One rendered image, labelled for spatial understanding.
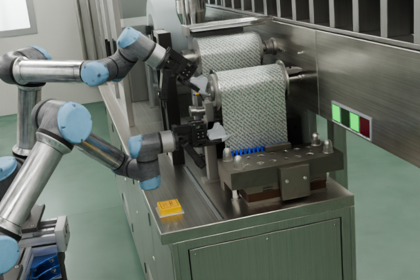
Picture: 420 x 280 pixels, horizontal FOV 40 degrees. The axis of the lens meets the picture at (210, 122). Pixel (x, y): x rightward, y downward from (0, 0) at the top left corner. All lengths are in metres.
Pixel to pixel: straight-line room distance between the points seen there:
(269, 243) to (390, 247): 1.72
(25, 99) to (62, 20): 5.26
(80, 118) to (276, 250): 0.77
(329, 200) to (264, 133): 0.34
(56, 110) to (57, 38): 5.77
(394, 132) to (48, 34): 6.20
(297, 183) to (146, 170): 0.51
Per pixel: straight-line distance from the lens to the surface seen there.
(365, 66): 1.71
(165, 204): 1.96
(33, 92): 2.24
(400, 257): 3.49
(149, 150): 1.96
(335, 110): 1.91
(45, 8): 7.46
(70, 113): 1.71
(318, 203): 1.96
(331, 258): 2.07
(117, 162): 2.04
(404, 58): 1.54
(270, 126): 2.09
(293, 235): 1.97
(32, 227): 2.25
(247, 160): 1.98
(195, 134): 1.98
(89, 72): 1.86
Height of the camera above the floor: 1.70
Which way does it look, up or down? 16 degrees down
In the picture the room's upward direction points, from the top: 6 degrees counter-clockwise
